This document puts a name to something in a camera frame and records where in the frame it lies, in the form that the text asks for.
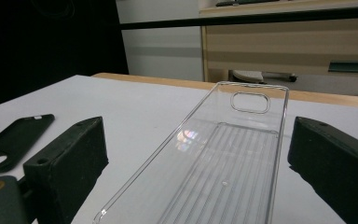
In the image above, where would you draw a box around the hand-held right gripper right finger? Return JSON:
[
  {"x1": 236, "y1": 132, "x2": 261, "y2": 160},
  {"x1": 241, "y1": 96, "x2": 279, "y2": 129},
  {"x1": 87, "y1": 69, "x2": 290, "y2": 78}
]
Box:
[{"x1": 287, "y1": 116, "x2": 358, "y2": 224}]

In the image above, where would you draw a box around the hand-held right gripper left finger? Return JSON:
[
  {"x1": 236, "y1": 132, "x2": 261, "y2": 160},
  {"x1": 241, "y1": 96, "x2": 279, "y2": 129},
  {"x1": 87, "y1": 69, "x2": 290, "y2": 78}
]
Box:
[{"x1": 22, "y1": 116, "x2": 109, "y2": 224}]

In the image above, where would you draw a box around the clear acrylic tray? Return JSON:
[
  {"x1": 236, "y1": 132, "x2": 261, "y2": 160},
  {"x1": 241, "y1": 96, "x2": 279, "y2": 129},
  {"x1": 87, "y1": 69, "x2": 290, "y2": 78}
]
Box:
[{"x1": 92, "y1": 80, "x2": 291, "y2": 224}]

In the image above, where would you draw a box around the black phone case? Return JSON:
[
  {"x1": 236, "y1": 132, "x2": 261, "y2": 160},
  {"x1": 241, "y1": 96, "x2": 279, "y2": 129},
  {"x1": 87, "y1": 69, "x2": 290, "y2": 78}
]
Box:
[{"x1": 0, "y1": 113, "x2": 56, "y2": 175}]

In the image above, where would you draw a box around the dark curtain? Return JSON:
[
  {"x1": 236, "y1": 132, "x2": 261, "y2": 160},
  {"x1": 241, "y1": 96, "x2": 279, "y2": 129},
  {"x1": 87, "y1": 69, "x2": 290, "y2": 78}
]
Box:
[{"x1": 0, "y1": 0, "x2": 130, "y2": 111}]

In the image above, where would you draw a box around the grey chair base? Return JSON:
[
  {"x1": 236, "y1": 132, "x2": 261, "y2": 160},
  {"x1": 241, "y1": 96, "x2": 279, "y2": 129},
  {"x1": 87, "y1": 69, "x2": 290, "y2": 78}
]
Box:
[{"x1": 228, "y1": 69, "x2": 298, "y2": 85}]

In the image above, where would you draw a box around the wooden shelf cabinet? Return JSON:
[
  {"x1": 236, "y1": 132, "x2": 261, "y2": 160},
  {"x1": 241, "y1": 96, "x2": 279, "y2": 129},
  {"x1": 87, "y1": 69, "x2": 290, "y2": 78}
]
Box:
[{"x1": 199, "y1": 0, "x2": 358, "y2": 104}]

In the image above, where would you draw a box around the black metal bar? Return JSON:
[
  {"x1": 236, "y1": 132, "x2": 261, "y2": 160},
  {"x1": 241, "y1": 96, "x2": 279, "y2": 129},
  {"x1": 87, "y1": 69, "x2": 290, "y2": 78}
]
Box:
[{"x1": 119, "y1": 6, "x2": 358, "y2": 31}]

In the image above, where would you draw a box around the teal desk handle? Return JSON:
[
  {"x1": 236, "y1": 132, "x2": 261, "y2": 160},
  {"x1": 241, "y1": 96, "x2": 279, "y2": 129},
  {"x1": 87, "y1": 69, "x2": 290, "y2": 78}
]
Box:
[{"x1": 328, "y1": 61, "x2": 358, "y2": 75}]

